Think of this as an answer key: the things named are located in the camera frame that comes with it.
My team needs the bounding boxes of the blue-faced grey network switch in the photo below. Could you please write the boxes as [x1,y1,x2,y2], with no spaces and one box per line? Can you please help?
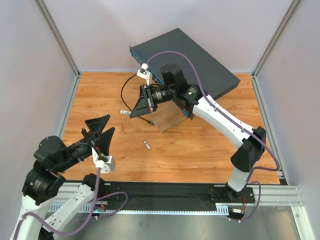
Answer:
[130,28,240,118]

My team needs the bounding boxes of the silver sfp module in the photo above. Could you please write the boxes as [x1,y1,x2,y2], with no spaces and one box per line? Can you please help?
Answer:
[143,141,151,150]
[120,109,132,116]

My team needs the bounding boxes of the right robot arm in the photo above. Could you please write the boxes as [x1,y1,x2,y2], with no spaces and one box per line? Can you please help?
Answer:
[129,63,266,194]

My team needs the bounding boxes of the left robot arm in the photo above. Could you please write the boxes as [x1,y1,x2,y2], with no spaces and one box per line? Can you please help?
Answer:
[10,115,116,240]

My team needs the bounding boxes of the wooden support board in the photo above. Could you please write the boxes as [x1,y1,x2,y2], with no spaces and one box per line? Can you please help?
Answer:
[149,101,187,133]

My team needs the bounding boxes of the black cloth strip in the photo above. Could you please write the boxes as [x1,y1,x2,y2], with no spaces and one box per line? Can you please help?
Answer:
[102,182,256,212]

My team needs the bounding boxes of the black patch cable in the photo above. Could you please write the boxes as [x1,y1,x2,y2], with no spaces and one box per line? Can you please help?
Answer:
[120,74,155,126]

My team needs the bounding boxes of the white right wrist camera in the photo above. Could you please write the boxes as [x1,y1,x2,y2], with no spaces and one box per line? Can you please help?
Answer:
[136,63,152,86]

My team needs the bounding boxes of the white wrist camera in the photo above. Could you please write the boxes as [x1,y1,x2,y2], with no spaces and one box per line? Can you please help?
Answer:
[91,147,116,174]
[136,63,152,86]

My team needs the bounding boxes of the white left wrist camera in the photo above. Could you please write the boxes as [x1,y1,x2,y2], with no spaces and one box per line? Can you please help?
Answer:
[91,147,116,174]

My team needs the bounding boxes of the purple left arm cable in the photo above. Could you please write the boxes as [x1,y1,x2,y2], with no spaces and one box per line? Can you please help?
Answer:
[11,167,129,240]

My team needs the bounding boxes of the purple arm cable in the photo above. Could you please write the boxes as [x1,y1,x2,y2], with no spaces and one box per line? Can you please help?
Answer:
[146,51,281,223]
[11,167,129,240]

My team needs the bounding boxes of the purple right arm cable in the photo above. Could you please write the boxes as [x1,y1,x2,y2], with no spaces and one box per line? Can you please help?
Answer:
[146,51,281,223]

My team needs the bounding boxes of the aluminium frame post left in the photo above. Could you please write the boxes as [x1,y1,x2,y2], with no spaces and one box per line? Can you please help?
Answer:
[34,0,81,76]

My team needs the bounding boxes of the aluminium frame post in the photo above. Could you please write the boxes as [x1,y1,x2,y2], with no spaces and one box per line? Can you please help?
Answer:
[34,0,81,76]
[251,0,302,78]

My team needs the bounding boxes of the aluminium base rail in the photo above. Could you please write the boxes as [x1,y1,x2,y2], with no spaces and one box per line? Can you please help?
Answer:
[29,181,305,218]

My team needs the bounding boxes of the aluminium frame post right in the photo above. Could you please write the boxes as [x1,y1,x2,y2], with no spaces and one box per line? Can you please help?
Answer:
[251,0,302,78]

